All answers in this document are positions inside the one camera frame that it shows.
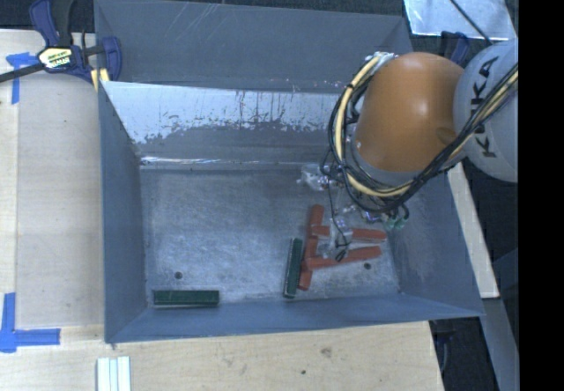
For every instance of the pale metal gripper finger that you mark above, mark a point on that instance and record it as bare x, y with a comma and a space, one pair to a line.
341, 228
337, 250

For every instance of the grey metal bin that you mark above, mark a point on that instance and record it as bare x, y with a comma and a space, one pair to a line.
220, 222

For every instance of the dark green flat block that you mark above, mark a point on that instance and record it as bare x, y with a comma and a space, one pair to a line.
186, 297
293, 268

